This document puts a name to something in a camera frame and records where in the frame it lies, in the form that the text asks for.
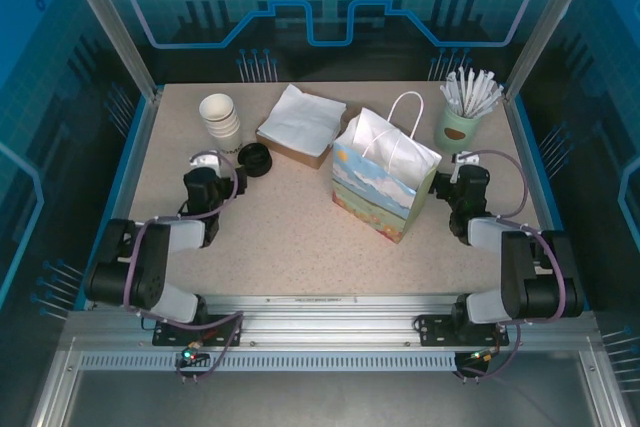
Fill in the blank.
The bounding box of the landscape print paper bag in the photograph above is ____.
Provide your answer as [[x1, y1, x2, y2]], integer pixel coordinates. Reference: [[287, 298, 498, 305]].
[[332, 91, 444, 246]]

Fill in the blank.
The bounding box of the stack of black cup lids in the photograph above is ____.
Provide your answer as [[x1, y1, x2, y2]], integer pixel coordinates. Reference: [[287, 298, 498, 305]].
[[237, 143, 274, 178]]

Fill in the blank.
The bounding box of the pale green straw jar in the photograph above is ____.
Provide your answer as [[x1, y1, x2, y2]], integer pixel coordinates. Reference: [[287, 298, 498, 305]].
[[432, 96, 485, 156]]

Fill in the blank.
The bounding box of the stack of white paper cups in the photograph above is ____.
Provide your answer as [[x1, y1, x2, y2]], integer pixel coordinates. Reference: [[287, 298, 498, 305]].
[[198, 93, 244, 154]]

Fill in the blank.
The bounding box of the white wrapped straw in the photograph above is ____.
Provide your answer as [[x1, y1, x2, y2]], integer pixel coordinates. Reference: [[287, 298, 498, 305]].
[[439, 85, 460, 116], [477, 74, 499, 116], [473, 69, 490, 116], [480, 86, 504, 117], [467, 70, 480, 116], [447, 71, 465, 113]]

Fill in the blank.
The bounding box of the stack of white napkins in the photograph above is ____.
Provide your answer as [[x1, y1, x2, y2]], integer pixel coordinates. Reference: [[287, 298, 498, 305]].
[[257, 84, 347, 158]]

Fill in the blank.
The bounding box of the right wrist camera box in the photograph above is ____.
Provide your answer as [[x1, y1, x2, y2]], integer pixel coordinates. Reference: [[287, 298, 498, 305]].
[[452, 151, 481, 183]]

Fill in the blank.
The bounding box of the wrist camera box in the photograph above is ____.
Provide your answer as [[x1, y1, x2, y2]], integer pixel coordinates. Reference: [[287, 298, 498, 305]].
[[189, 152, 222, 180], [452, 151, 481, 183]]

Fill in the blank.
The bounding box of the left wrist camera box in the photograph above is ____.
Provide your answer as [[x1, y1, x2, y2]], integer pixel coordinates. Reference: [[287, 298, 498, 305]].
[[189, 152, 222, 180]]

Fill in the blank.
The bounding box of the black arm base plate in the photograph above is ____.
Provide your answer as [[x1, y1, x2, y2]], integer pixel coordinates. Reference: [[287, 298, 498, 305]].
[[152, 314, 245, 348], [417, 314, 510, 348]]

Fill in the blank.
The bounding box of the aluminium front rail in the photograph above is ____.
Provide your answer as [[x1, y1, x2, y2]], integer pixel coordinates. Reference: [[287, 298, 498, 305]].
[[64, 293, 599, 351]]

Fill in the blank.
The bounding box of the aluminium frame post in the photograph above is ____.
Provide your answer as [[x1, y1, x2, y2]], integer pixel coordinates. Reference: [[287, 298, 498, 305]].
[[503, 0, 605, 101], [53, 0, 164, 101]]

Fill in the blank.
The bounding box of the slotted grey cable duct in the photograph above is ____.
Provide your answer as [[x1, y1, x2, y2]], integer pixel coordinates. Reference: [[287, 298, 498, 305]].
[[78, 351, 459, 373]]

